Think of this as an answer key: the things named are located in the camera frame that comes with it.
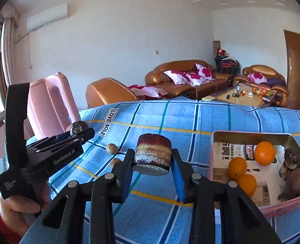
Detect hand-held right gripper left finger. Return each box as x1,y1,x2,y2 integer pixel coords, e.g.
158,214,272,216
20,149,135,244

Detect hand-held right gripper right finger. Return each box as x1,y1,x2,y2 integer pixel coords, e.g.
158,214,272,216
171,149,280,244

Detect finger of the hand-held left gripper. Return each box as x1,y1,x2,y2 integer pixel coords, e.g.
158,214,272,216
72,128,95,143
47,132,73,144

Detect chocolate glazed donut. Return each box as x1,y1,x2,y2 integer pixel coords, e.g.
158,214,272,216
284,149,300,168
70,121,88,136

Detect layered red brown cake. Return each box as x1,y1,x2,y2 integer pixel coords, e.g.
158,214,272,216
133,133,172,176

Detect large orange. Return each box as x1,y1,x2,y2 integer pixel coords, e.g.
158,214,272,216
254,142,276,166

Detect pink tin box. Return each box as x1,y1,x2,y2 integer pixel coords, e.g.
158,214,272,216
207,131,300,219

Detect reddish brown sweet potato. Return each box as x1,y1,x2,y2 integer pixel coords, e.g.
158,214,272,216
277,169,300,202

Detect person's left hand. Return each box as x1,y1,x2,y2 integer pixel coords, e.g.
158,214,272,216
0,183,51,230

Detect pink electric kettle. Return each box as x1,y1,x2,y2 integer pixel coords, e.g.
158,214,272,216
28,72,80,139

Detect brown leather armchair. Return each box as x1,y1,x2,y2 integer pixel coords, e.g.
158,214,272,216
233,65,289,107
86,77,139,108

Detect blue plaid tablecloth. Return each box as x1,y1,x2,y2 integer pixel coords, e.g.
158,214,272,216
0,99,300,244

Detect wooden coffee table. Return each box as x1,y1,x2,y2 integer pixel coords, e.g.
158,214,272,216
202,84,277,107

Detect white pink floral pillow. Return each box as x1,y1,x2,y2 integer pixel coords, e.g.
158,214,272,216
163,70,188,85
185,72,208,86
248,72,267,84
196,63,214,80

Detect brown leather sofa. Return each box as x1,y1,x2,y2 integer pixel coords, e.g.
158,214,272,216
145,60,234,99

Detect beige curtain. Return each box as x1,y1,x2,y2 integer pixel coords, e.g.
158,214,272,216
0,2,21,87

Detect white air conditioner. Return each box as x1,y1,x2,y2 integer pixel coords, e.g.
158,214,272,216
27,4,68,31

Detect stacked black chairs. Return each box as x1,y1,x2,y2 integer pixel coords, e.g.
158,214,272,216
214,56,240,75

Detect purple cloth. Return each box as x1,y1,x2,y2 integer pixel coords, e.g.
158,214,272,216
265,77,287,88

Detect brown wooden door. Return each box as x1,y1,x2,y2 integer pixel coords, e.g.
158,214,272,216
283,30,300,111

